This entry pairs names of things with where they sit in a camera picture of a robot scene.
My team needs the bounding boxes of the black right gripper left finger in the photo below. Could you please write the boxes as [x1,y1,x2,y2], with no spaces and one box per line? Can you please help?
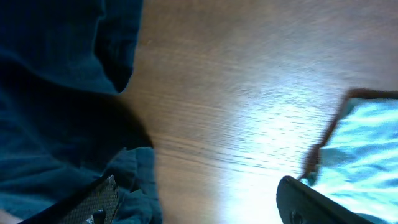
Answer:
[20,175,119,224]

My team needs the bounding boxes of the light blue patterned cloth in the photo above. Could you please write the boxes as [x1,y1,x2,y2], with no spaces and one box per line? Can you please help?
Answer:
[298,88,397,223]

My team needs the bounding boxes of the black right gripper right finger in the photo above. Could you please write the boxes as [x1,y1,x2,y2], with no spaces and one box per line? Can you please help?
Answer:
[276,176,372,224]

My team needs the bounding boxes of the navy blue shorts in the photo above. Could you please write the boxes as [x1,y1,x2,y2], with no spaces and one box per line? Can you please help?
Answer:
[1,0,163,224]

